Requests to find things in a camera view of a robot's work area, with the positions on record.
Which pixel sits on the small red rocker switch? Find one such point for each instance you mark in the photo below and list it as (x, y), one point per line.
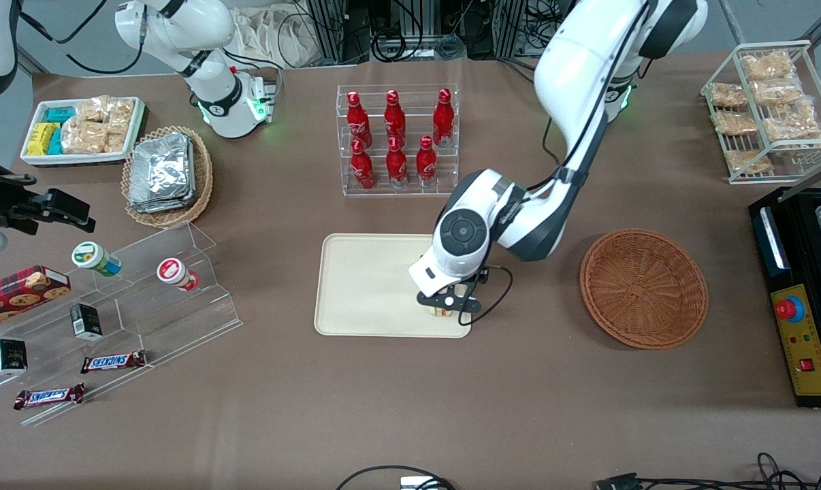
(806, 365)

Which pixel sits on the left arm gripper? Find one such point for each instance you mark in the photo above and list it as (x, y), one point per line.
(481, 274)

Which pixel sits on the clear acrylic bottle rack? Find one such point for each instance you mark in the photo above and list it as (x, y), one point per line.
(410, 190)

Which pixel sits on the white plug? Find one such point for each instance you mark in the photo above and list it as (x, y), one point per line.
(421, 483)

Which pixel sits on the cream plastic tray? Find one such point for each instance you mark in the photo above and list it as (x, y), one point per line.
(369, 286)

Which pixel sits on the rice cracker snack packet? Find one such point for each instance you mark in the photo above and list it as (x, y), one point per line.
(768, 66)
(792, 124)
(777, 92)
(84, 137)
(728, 95)
(121, 116)
(747, 162)
(735, 122)
(94, 109)
(116, 141)

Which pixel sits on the beige cloth bag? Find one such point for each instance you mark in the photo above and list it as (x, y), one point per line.
(274, 34)

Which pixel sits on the triangle sandwich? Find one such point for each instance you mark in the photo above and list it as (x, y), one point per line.
(442, 312)

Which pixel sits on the white rectangular snack tray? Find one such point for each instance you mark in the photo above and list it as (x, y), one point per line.
(77, 158)

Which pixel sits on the green lid cup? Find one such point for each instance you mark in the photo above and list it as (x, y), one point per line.
(94, 258)

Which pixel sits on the red cookie box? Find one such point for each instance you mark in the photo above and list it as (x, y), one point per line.
(19, 296)

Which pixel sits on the red lid cup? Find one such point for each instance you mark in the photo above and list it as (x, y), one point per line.
(175, 273)

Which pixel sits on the black machine with yellow panel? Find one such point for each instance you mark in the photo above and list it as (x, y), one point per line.
(802, 272)

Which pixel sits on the aluminium frame bar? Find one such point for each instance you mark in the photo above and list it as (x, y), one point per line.
(812, 178)

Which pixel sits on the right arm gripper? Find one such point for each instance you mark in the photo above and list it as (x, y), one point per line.
(2, 197)

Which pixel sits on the red emergency stop button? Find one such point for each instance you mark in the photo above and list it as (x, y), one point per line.
(786, 309)

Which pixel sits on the small black white box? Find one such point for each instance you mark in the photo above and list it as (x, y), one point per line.
(9, 357)

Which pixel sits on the red cola bottle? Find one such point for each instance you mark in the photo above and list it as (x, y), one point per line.
(443, 121)
(357, 122)
(363, 169)
(426, 165)
(397, 167)
(395, 121)

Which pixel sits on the empty brown wicker basket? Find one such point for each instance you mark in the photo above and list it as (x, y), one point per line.
(645, 289)

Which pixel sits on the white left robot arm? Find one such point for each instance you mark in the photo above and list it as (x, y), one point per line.
(574, 68)

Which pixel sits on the teal snack pack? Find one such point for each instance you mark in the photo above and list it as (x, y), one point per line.
(60, 115)
(55, 143)

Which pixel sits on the wicker basket holding foil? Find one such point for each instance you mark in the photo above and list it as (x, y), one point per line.
(203, 177)

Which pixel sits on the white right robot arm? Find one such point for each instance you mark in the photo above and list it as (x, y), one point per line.
(179, 27)

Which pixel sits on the yellow snack pack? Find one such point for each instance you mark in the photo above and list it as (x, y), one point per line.
(41, 138)

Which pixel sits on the aluminium frame post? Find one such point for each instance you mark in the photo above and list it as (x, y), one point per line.
(732, 20)

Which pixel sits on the clear acrylic tiered stand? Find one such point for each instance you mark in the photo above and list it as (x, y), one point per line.
(152, 320)

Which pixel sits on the snickers chocolate bar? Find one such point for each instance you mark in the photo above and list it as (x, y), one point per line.
(113, 362)
(48, 396)

